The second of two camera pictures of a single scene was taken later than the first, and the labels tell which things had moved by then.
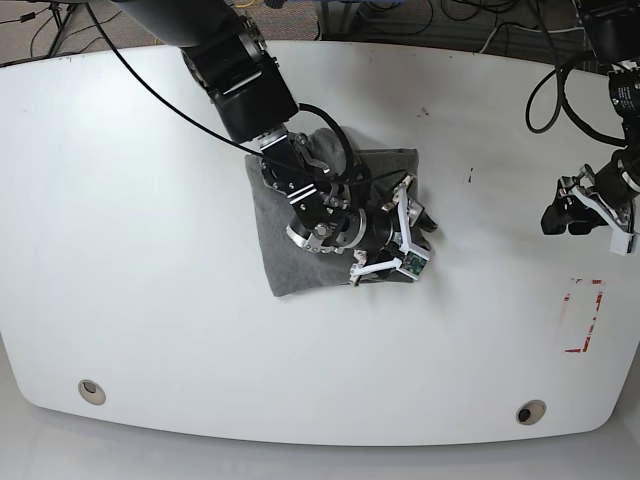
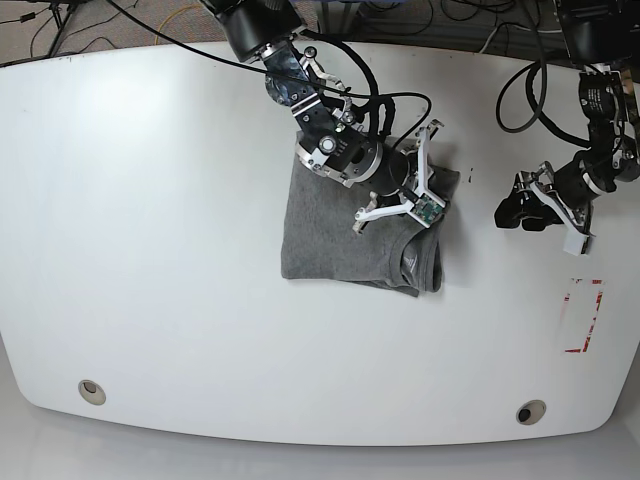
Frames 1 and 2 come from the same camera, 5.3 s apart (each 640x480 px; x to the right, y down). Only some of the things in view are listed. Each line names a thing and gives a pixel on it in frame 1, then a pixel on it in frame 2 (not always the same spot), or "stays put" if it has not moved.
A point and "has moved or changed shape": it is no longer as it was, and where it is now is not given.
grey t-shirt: x=292 y=269 has moved or changed shape
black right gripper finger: x=555 y=219 -> x=518 y=205
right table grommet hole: x=530 y=411 stays put
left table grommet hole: x=92 y=392 stays put
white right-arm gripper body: x=621 y=239 -> x=576 y=239
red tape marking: x=599 y=297 stays put
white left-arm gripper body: x=412 y=259 -> x=426 y=207
